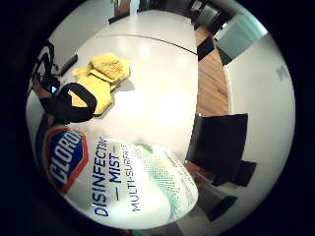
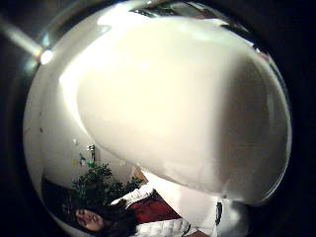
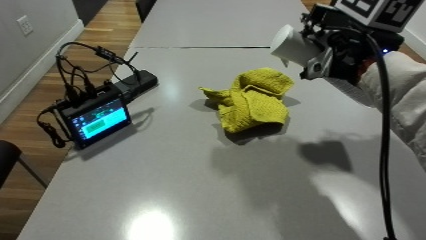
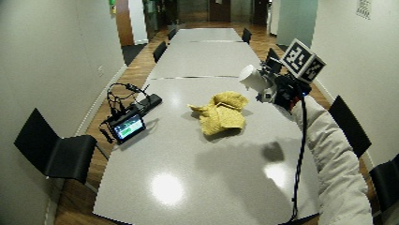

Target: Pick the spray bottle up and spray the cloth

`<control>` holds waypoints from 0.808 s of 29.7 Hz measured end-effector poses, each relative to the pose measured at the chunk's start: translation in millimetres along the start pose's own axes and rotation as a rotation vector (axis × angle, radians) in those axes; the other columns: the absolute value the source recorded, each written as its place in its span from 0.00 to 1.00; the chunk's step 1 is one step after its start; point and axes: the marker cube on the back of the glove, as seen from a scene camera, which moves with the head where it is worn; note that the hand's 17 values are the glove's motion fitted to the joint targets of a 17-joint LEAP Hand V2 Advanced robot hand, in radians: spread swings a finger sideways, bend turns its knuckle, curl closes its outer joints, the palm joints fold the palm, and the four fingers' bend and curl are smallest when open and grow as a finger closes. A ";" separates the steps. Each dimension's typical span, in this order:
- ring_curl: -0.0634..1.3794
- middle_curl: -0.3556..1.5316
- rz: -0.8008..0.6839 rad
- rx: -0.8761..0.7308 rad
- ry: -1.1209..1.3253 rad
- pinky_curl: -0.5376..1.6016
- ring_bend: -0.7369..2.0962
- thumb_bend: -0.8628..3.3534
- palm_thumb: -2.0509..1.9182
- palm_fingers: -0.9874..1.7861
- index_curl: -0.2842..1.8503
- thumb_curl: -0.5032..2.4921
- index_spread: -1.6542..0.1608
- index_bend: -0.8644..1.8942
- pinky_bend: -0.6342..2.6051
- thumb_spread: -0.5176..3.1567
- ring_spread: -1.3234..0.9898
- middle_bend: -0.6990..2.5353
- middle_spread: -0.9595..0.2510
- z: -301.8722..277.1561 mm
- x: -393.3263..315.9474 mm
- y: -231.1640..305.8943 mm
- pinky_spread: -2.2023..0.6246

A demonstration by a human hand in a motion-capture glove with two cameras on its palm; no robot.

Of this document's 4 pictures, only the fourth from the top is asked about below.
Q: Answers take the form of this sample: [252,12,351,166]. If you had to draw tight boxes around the white paper cup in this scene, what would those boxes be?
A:
[238,64,271,94]

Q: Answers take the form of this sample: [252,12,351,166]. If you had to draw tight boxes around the white cube with black markers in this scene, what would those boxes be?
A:
[280,37,328,84]

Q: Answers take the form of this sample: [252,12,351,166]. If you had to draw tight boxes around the yellow knitted cloth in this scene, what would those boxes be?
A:
[186,90,249,137]

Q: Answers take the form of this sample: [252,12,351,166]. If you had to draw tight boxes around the brown wooden door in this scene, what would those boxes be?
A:
[208,0,231,23]

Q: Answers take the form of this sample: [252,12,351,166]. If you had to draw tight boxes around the black rectangular box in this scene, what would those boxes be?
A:
[134,93,164,114]

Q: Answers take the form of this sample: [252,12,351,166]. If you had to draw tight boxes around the dark floor mat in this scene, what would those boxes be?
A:
[120,42,150,68]

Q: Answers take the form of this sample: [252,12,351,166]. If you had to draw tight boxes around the black device with screen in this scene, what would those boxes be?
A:
[106,112,148,146]

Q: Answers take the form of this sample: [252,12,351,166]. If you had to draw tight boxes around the black glove cable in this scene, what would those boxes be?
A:
[288,92,309,223]

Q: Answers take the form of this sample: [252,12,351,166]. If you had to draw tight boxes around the white printed wall sheet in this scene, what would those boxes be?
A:
[355,0,372,21]

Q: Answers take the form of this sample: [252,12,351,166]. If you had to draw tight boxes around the black looped cables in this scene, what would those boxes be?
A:
[98,82,151,144]

